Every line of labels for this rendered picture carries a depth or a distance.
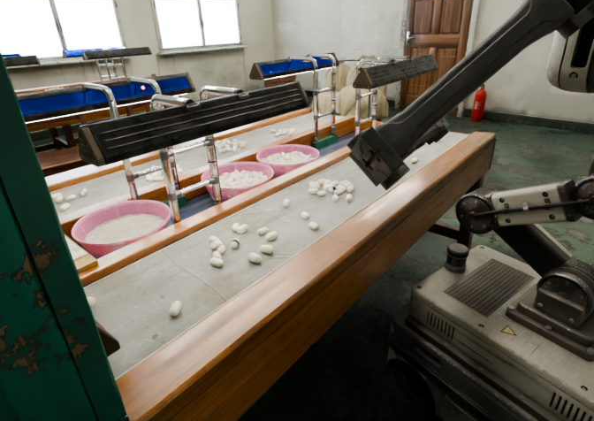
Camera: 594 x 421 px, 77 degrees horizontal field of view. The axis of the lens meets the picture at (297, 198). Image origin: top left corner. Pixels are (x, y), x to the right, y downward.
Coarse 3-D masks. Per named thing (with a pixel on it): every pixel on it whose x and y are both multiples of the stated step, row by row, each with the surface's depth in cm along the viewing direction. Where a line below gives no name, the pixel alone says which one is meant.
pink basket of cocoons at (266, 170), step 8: (224, 168) 147; (256, 168) 148; (264, 168) 145; (208, 176) 141; (272, 176) 135; (256, 184) 128; (224, 192) 128; (232, 192) 127; (240, 192) 127; (224, 200) 131
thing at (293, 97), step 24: (264, 96) 98; (288, 96) 103; (120, 120) 72; (144, 120) 75; (168, 120) 78; (192, 120) 82; (216, 120) 86; (240, 120) 90; (96, 144) 68; (120, 144) 70; (144, 144) 73; (168, 144) 77
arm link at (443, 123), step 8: (440, 120) 93; (368, 128) 68; (432, 128) 86; (440, 128) 89; (360, 136) 65; (424, 136) 81; (432, 136) 91; (352, 144) 66; (416, 144) 78; (400, 168) 66; (408, 168) 68; (392, 176) 64; (400, 176) 64; (384, 184) 65; (392, 184) 64
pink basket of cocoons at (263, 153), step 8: (288, 144) 168; (296, 144) 168; (264, 152) 163; (280, 152) 168; (288, 152) 169; (304, 152) 166; (312, 152) 163; (312, 160) 149; (272, 168) 148; (280, 168) 146; (288, 168) 146; (296, 168) 147
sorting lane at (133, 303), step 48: (432, 144) 170; (288, 192) 128; (384, 192) 125; (192, 240) 102; (240, 240) 101; (288, 240) 100; (96, 288) 84; (144, 288) 83; (192, 288) 83; (240, 288) 82; (144, 336) 70
